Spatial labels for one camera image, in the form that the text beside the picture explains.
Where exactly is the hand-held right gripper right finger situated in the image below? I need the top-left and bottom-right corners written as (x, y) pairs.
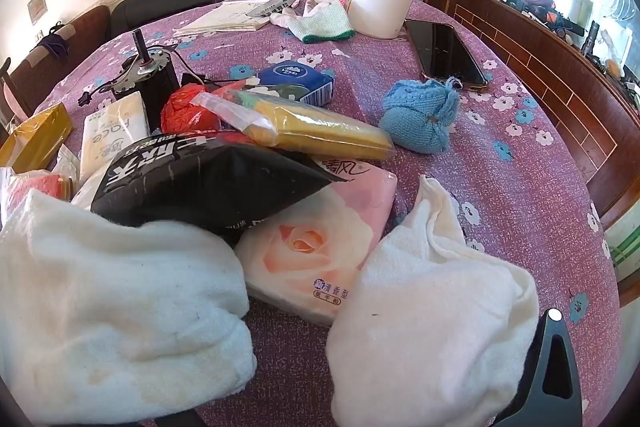
top-left (492, 307), bottom-right (584, 427)

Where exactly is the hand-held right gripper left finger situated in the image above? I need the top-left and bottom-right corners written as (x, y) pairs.
top-left (142, 408), bottom-right (203, 427)

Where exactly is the white towel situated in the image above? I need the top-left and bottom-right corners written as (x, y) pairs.
top-left (0, 188), bottom-right (258, 425)
top-left (325, 175), bottom-right (541, 427)

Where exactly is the pink rose tissue pack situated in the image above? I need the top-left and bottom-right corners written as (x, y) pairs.
top-left (234, 157), bottom-right (399, 327)

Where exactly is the black snack bag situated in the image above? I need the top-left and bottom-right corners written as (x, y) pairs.
top-left (90, 132), bottom-right (347, 249)

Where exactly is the multicoloured sponge pack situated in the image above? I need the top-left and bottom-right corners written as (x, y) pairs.
top-left (0, 168), bottom-right (77, 220)

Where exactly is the yellow cardboard tray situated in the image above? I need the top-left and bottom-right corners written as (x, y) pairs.
top-left (0, 102), bottom-right (74, 174)

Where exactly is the blue knitted bootie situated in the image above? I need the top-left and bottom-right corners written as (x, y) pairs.
top-left (378, 77), bottom-right (461, 154)

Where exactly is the purple floral tablecloth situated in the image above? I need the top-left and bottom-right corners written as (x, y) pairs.
top-left (27, 0), bottom-right (622, 427)

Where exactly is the white tissue pack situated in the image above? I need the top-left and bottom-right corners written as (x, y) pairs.
top-left (80, 91), bottom-right (152, 174)

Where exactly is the wooden window ledge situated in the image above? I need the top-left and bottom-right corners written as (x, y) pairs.
top-left (425, 0), bottom-right (640, 228)

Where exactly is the red plastic bag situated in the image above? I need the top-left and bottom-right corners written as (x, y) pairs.
top-left (160, 83), bottom-right (222, 135)

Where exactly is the clear bag of yellow cloths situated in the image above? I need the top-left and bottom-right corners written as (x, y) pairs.
top-left (190, 88), bottom-right (397, 162)

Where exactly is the black electric motor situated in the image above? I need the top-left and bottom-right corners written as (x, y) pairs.
top-left (81, 29), bottom-right (182, 118)

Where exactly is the blue tissue pack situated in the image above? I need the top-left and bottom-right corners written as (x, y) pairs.
top-left (256, 60), bottom-right (335, 106)

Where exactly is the brown upholstered chair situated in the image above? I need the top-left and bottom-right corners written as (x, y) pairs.
top-left (0, 4), bottom-right (112, 120)

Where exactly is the black flashlight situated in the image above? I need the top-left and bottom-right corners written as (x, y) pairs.
top-left (582, 20), bottom-right (601, 56)

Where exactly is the white flat box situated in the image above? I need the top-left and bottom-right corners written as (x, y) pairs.
top-left (172, 0), bottom-right (281, 32)

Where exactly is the white green-edged knitted cloth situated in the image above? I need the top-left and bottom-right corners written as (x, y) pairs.
top-left (287, 2), bottom-right (356, 44)

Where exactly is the small grey tissue packet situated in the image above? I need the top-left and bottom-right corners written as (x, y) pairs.
top-left (248, 0), bottom-right (302, 20)

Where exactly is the small wall plaque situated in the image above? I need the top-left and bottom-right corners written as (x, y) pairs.
top-left (27, 0), bottom-right (49, 26)

